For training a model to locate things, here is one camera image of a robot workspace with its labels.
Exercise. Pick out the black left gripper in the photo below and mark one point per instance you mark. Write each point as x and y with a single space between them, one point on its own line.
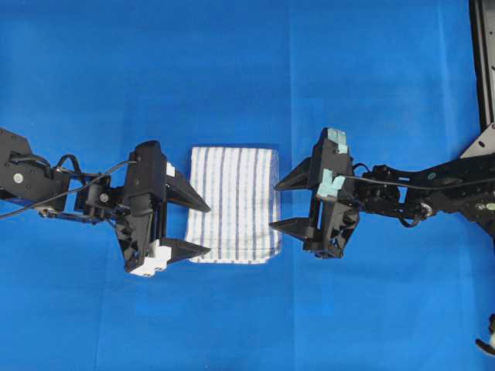
141 231

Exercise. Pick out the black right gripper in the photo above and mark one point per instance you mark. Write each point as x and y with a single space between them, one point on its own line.
334 209

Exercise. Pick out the white blue striped towel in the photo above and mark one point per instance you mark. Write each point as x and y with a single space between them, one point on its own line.
238 184

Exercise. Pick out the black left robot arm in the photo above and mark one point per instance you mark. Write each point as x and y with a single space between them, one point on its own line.
62 191

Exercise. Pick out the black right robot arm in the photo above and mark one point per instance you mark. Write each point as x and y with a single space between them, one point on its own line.
464 185

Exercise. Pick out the blue table mat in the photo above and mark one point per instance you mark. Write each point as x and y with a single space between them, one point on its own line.
97 78

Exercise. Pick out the black white clip object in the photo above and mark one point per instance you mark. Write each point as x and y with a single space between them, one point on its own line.
488 347

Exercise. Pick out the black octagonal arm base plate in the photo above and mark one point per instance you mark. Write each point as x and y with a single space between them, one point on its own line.
482 145

